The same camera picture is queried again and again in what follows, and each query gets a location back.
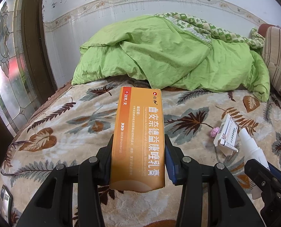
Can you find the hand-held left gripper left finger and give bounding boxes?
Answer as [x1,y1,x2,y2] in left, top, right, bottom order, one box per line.
[16,134,114,227]

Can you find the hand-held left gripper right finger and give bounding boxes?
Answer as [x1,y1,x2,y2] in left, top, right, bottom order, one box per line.
[164,134,266,227]

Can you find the white plastic spray bottle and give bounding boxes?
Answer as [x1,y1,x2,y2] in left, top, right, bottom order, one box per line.
[238,127,271,199]

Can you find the orange medicine box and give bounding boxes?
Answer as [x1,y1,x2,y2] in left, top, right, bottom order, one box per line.
[110,86,166,193]

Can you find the leaf printed blanket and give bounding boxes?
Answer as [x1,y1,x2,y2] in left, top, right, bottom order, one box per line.
[0,78,281,227]

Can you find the pink crumpled scrap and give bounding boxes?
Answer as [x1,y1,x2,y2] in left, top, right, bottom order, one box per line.
[210,126,221,138]

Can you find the white medicine box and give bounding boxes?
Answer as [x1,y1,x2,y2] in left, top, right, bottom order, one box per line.
[213,113,239,156]

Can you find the black smartphone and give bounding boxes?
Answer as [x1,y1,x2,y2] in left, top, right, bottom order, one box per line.
[0,185,13,220]

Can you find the green duvet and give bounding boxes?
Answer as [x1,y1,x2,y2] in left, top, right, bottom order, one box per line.
[71,13,271,102]

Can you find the striped beige cushion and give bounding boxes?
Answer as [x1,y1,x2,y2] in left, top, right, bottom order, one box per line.
[261,26,281,104]

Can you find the stained glass window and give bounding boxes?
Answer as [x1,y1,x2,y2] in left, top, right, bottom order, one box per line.
[0,0,42,138]

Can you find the reddish brown cushion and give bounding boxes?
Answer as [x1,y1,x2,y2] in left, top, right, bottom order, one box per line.
[258,24,274,36]

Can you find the thin wire eyeglasses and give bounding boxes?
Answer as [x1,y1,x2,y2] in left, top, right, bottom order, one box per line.
[0,141,37,176]

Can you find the brown wooden window frame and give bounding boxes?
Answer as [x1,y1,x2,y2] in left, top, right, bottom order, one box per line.
[21,0,58,95]

